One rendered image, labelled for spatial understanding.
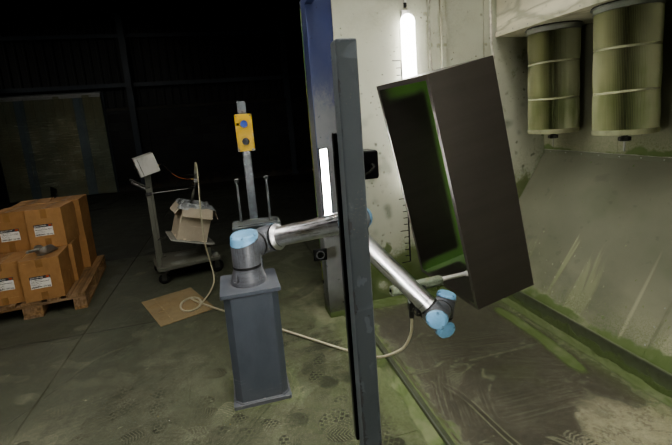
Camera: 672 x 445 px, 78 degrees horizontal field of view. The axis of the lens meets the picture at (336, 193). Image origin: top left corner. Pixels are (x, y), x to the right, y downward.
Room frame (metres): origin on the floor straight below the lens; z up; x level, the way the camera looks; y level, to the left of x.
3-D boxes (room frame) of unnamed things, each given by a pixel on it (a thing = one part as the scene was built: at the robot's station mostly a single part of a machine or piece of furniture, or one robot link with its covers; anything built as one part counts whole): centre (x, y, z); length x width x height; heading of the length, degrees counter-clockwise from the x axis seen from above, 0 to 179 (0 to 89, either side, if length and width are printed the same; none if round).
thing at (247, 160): (3.02, 0.62, 0.82); 0.06 x 0.06 x 1.64; 14
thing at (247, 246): (2.14, 0.50, 0.83); 0.17 x 0.15 x 0.18; 153
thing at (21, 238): (3.83, 3.00, 0.69); 0.38 x 0.29 x 0.36; 15
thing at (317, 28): (3.01, 0.05, 1.14); 0.18 x 0.18 x 2.29; 14
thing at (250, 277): (2.14, 0.51, 0.69); 0.19 x 0.19 x 0.10
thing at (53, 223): (3.89, 2.71, 0.69); 0.38 x 0.29 x 0.36; 16
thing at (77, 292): (3.87, 2.85, 0.07); 1.20 x 0.80 x 0.14; 21
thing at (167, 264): (4.18, 1.66, 0.64); 0.73 x 0.50 x 1.27; 118
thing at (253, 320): (2.14, 0.51, 0.32); 0.31 x 0.31 x 0.64; 14
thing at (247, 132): (2.96, 0.61, 1.42); 0.12 x 0.06 x 0.26; 104
